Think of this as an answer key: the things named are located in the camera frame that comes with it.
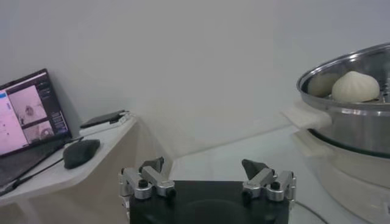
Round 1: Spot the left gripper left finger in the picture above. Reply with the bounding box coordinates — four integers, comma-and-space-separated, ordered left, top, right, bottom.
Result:
118, 156, 177, 200

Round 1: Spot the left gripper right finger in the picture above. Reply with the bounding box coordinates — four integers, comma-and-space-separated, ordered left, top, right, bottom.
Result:
241, 158, 297, 202

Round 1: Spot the round glass pot lid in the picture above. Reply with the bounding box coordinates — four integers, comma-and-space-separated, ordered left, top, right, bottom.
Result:
170, 158, 330, 224

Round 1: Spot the white steamed baozi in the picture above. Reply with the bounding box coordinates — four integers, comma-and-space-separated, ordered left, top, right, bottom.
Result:
331, 71, 381, 103

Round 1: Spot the perforated steel steamer basket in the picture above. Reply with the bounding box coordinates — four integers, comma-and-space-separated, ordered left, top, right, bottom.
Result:
297, 42, 390, 159

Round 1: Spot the white side table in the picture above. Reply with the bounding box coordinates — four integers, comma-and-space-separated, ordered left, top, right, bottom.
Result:
0, 117, 171, 224

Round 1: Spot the white power bank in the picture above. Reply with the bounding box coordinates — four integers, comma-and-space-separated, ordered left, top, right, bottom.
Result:
117, 111, 132, 125

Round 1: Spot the black computer mouse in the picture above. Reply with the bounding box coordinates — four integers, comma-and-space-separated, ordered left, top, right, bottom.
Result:
63, 139, 101, 170

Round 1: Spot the black smartphone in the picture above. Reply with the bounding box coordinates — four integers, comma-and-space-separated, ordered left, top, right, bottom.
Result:
80, 109, 126, 129

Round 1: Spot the cream electric cooker pot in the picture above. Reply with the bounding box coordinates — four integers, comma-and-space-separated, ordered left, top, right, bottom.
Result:
282, 100, 390, 224

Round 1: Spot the black laptop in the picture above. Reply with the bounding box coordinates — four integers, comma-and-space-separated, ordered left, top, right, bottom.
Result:
0, 68, 74, 189

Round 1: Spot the black laptop cable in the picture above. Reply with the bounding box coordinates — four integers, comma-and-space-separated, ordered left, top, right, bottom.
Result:
0, 136, 85, 195

